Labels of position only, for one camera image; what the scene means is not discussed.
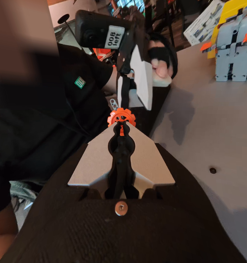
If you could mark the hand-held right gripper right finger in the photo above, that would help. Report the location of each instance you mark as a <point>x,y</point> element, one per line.
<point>152,164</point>

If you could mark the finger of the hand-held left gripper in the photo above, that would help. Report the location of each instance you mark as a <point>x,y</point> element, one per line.
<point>120,92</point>
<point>144,86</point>

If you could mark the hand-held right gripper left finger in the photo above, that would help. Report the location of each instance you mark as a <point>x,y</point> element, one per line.
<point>90,164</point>

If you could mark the grey beam assembly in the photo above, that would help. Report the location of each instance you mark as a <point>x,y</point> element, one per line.
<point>113,102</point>

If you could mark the orange gear wheel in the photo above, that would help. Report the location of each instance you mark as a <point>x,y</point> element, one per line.
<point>128,115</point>

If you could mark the person's left forearm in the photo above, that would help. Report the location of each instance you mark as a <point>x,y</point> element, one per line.
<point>111,82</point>

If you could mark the person's right forearm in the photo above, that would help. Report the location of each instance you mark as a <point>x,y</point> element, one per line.
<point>2,236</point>

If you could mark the person's left hand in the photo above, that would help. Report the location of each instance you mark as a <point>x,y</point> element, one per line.
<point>162,69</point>

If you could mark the orange traffic cone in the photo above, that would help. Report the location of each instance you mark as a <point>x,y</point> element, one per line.
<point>102,53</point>

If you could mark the grey robot model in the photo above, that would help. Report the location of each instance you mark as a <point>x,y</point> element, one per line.
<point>234,61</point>

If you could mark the yellow plastic bin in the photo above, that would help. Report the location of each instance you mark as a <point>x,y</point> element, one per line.
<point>232,8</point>

